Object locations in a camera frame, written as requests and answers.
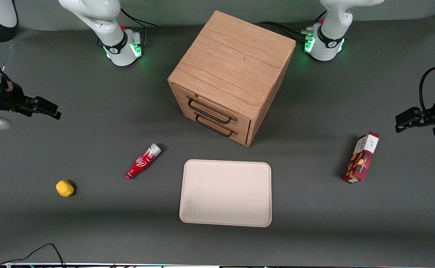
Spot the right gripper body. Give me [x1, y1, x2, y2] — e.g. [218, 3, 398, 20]
[0, 79, 28, 112]

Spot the long black wire drawer handle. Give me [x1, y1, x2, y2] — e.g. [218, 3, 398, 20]
[187, 97, 237, 124]

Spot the wooden drawer with shallow front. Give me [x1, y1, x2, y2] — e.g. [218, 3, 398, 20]
[173, 85, 252, 134]

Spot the wooden drawer with tall front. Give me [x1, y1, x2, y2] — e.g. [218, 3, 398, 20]
[183, 106, 249, 146]

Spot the wooden oak drawer cabinet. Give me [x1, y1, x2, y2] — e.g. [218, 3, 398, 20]
[167, 10, 297, 147]

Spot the red almond snack box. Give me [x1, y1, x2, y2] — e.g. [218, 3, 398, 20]
[342, 131, 380, 184]

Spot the yellow lemon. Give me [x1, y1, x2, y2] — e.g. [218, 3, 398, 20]
[56, 180, 75, 197]

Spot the red cola bottle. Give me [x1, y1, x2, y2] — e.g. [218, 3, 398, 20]
[125, 143, 162, 180]

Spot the beige rectangular tray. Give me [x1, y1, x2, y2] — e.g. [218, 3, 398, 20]
[179, 159, 272, 227]

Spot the black right arm base cable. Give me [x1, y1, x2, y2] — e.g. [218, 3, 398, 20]
[120, 7, 159, 45]

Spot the black arm base cable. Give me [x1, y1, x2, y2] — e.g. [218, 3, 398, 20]
[120, 7, 159, 45]
[258, 11, 326, 35]

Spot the thin black table edge cable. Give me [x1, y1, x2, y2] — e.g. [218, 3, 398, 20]
[0, 243, 66, 268]

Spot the black left arm base cable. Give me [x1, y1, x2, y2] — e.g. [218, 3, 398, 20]
[258, 11, 326, 35]

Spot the short black wire drawer handle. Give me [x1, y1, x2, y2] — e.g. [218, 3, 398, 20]
[195, 115, 237, 137]

